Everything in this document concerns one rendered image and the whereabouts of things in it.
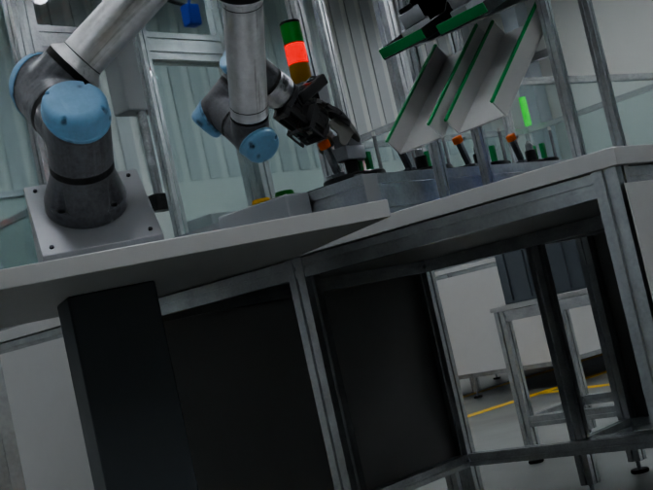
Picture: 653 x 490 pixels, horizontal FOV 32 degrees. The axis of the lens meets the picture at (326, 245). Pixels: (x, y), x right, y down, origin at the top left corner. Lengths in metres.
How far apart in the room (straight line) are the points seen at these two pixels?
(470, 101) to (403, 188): 0.23
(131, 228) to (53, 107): 0.26
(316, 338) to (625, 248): 0.71
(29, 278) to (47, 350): 1.35
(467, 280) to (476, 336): 0.38
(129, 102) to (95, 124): 1.44
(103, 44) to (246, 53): 0.26
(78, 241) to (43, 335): 0.99
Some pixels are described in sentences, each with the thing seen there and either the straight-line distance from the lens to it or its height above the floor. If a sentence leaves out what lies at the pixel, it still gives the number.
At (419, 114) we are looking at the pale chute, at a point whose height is 1.07.
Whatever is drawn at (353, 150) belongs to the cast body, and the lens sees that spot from 2.53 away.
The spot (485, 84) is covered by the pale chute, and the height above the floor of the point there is 1.08.
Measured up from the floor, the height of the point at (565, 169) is 0.85.
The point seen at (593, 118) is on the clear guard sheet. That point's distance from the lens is 8.22.
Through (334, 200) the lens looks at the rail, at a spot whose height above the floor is 0.93.
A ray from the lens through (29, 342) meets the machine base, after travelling 3.15.
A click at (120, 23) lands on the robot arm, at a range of 2.16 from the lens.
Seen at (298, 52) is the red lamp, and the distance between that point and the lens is 2.79.
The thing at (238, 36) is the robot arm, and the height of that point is 1.23.
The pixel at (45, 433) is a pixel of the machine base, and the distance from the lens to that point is 3.12.
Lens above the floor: 0.67
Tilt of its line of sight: 4 degrees up
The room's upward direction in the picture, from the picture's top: 13 degrees counter-clockwise
